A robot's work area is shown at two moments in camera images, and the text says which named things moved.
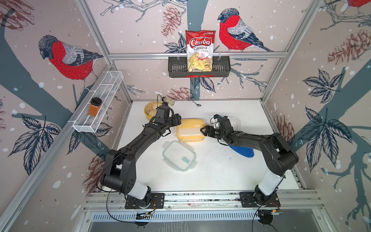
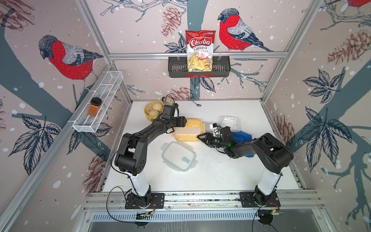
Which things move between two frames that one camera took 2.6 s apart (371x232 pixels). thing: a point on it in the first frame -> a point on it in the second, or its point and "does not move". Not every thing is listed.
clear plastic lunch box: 235,123 does not move
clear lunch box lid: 179,155 does not move
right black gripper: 207,129 -> 207,136
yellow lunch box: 189,130 does not move
